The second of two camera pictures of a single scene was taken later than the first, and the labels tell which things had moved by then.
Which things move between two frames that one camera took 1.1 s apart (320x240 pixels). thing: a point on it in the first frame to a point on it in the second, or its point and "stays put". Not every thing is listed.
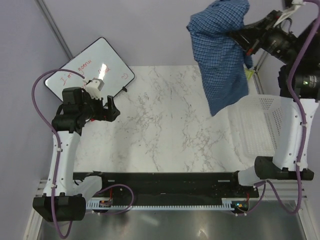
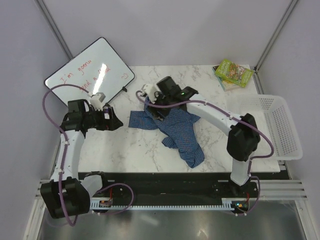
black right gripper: [249, 37] to [154, 110]
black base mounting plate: [198, 186] stays put
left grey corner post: [54, 27] stays put
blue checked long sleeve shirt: [223, 62] to [177, 125]
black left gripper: [104, 114] to [111, 124]
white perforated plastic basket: [257, 121] stays put
